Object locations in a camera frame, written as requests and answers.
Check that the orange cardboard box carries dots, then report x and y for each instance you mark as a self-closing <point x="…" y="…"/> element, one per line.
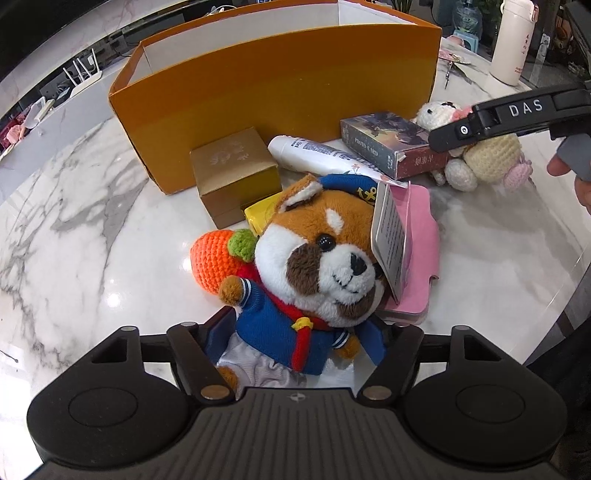
<point x="277" y="92"/>

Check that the metal nail clipper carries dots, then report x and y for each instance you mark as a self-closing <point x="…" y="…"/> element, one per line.
<point x="449" y="74"/>

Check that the dark printed card box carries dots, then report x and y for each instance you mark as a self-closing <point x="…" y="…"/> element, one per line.
<point x="383" y="138"/>

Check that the pink toy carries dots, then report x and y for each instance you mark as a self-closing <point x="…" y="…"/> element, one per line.
<point x="14" y="133"/>

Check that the white crochet plush doll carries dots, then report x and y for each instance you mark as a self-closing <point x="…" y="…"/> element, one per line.
<point x="489" y="154"/>

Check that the white thermos bottle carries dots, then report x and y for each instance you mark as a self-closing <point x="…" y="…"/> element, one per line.
<point x="512" y="41"/>

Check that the white box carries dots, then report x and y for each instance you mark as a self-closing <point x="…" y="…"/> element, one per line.
<point x="39" y="110"/>

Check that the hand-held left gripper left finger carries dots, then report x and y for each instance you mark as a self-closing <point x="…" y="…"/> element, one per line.
<point x="220" y="332"/>

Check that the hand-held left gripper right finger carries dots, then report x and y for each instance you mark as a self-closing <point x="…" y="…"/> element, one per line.
<point x="397" y="344"/>

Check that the pink printed card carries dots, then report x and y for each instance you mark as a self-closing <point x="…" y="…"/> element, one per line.
<point x="452" y="55"/>

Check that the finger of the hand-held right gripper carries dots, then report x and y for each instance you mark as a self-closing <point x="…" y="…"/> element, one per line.
<point x="455" y="134"/>

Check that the black television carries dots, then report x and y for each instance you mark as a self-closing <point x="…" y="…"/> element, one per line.
<point x="55" y="23"/>

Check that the water dispenser bottle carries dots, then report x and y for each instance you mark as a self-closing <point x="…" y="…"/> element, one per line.
<point x="468" y="23"/>

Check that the person's right hand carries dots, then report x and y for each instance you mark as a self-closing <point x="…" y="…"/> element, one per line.
<point x="561" y="167"/>

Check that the orange crochet fruit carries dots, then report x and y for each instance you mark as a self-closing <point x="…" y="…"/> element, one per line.
<point x="214" y="261"/>

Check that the pink case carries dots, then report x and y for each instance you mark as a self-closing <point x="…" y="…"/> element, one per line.
<point x="422" y="230"/>

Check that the gold gift box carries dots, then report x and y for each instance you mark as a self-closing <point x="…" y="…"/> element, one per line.
<point x="235" y="175"/>

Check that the sailor fox plush toy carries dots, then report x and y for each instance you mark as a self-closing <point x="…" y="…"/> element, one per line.
<point x="318" y="258"/>

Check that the white tube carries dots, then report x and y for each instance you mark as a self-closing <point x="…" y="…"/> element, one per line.
<point x="314" y="154"/>

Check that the white router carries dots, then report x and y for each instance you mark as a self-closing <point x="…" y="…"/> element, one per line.
<point x="83" y="76"/>

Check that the yellow packet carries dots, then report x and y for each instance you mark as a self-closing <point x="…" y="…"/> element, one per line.
<point x="258" y="214"/>

